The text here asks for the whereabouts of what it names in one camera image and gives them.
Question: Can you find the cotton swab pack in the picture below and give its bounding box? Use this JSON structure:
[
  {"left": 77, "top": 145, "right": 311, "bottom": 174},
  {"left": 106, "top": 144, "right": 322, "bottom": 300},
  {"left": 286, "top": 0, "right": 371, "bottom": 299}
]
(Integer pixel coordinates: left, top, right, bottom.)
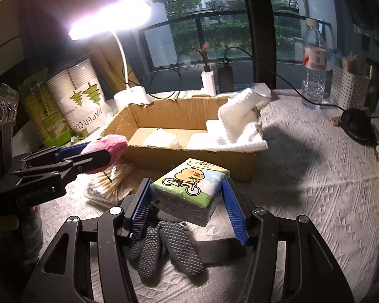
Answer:
[{"left": 85, "top": 163, "right": 139, "bottom": 208}]

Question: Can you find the cartoon printed tissue pack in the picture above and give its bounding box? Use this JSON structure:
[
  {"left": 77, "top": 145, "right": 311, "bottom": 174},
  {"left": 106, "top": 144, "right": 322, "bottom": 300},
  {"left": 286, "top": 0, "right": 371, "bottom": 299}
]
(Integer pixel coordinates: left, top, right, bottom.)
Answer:
[{"left": 149, "top": 157, "right": 231, "bottom": 227}]

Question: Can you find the white desk lamp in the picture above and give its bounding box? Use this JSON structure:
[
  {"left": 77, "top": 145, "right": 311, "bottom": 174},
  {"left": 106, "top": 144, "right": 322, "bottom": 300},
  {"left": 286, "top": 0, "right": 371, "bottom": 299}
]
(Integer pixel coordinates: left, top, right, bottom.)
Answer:
[{"left": 67, "top": 0, "right": 153, "bottom": 112}]

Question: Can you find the white perforated storage basket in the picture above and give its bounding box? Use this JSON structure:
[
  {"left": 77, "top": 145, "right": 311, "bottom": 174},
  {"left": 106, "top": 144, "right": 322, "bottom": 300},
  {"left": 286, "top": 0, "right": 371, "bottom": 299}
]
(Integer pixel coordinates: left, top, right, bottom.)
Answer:
[{"left": 330, "top": 64, "right": 371, "bottom": 110}]

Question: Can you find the white folded towel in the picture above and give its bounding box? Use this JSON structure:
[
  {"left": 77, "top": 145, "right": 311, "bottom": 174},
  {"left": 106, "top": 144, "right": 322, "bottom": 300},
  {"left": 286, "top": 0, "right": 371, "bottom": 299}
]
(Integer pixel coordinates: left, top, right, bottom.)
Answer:
[{"left": 187, "top": 119, "right": 268, "bottom": 153}]

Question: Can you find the white power strip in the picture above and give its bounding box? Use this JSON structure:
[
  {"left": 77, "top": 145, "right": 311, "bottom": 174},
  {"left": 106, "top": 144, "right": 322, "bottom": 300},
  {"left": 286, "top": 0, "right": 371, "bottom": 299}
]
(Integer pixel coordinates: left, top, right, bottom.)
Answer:
[{"left": 233, "top": 82, "right": 272, "bottom": 96}]

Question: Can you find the brown cardboard box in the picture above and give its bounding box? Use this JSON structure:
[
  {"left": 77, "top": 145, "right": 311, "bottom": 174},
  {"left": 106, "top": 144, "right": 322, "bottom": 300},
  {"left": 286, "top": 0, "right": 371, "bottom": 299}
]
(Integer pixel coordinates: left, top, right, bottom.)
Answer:
[{"left": 100, "top": 95, "right": 268, "bottom": 182}]

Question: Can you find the green plastic package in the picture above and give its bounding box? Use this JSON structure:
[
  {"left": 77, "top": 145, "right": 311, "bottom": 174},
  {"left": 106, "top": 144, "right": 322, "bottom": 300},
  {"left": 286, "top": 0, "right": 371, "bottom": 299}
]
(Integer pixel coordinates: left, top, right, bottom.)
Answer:
[{"left": 18, "top": 68, "right": 74, "bottom": 147}]

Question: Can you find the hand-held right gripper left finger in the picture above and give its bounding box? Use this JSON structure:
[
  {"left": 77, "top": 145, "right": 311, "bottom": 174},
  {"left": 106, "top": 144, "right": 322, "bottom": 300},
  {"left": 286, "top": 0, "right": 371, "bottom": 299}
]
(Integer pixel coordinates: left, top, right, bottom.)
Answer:
[{"left": 22, "top": 178, "right": 154, "bottom": 303}]

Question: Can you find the white knitted cloth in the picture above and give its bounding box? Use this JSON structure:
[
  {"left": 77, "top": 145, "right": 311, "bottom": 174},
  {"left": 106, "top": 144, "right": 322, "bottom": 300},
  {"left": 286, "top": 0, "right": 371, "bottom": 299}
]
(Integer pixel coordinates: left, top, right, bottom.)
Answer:
[{"left": 217, "top": 88, "right": 271, "bottom": 143}]

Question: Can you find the paper cup sleeve pack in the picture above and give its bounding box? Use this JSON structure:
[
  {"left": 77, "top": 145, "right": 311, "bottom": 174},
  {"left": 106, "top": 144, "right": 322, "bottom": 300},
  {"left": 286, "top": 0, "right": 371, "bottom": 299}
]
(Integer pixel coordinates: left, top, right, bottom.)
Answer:
[{"left": 46, "top": 58, "right": 112, "bottom": 138}]

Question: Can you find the black balcony railing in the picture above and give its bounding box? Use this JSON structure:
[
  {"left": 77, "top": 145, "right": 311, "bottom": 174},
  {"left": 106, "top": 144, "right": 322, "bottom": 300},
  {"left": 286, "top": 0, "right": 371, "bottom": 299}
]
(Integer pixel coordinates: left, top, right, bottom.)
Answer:
[{"left": 138, "top": 10, "right": 333, "bottom": 70}]

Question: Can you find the black charging cable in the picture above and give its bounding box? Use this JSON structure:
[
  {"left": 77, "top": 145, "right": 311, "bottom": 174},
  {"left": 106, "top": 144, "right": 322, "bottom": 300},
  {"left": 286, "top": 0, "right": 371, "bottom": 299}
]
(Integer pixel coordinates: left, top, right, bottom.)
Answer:
[
  {"left": 224, "top": 46, "right": 344, "bottom": 112},
  {"left": 148, "top": 48, "right": 209, "bottom": 99}
]

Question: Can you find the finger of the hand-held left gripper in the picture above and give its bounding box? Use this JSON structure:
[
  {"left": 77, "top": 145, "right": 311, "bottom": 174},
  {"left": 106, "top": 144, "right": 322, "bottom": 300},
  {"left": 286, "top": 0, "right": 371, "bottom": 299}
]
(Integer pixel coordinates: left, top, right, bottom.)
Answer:
[
  {"left": 18, "top": 141, "right": 94, "bottom": 168},
  {"left": 13, "top": 149, "right": 113, "bottom": 184}
]

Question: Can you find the black computer mouse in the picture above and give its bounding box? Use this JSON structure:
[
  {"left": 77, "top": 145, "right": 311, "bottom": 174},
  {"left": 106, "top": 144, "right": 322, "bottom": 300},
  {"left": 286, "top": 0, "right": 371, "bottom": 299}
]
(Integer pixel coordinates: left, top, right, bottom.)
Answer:
[{"left": 340, "top": 107, "right": 377, "bottom": 147}]

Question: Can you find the white cotton wad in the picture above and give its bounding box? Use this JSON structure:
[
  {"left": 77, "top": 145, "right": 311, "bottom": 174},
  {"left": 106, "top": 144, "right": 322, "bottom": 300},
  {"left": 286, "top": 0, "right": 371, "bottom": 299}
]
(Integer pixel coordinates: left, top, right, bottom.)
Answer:
[{"left": 143, "top": 128, "right": 181, "bottom": 149}]

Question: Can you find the dark metal flask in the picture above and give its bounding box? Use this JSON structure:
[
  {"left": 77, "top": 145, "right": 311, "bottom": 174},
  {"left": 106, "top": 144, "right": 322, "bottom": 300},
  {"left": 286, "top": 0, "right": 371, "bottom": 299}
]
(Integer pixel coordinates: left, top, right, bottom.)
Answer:
[{"left": 363, "top": 58, "right": 379, "bottom": 112}]

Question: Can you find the white textured tablecloth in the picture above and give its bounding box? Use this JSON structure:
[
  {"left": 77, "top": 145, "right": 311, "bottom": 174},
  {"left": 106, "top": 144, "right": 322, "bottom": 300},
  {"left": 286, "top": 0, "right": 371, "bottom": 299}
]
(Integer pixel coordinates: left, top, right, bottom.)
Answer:
[{"left": 13, "top": 88, "right": 379, "bottom": 303}]

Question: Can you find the clear plastic water bottle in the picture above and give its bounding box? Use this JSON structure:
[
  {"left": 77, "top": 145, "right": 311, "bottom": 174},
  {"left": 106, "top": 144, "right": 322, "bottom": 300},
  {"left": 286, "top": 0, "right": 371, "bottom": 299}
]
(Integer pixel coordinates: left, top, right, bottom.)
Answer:
[{"left": 301, "top": 18, "right": 329, "bottom": 104}]

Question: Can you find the pink fluffy plush cloth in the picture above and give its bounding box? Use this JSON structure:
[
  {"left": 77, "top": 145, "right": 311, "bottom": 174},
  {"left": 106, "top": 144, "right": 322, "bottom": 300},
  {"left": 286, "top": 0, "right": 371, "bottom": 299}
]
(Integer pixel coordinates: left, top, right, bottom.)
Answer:
[{"left": 82, "top": 134, "right": 129, "bottom": 175}]

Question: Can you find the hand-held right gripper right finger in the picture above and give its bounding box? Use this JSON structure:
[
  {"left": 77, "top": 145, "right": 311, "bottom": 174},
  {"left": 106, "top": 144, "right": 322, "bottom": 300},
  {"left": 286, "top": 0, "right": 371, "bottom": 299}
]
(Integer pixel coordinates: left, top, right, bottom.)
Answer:
[{"left": 222, "top": 179, "right": 355, "bottom": 303}]

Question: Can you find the white power bank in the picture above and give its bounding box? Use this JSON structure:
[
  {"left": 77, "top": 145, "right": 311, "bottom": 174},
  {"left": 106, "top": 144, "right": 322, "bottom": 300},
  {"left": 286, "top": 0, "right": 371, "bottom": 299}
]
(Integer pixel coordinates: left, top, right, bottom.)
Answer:
[{"left": 201, "top": 65, "right": 217, "bottom": 96}]

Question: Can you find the grey dotted work glove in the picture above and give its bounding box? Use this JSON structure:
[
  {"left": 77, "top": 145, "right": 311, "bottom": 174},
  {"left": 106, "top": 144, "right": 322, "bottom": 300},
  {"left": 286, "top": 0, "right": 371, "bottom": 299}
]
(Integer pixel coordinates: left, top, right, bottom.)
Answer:
[{"left": 126, "top": 219, "right": 205, "bottom": 279}]

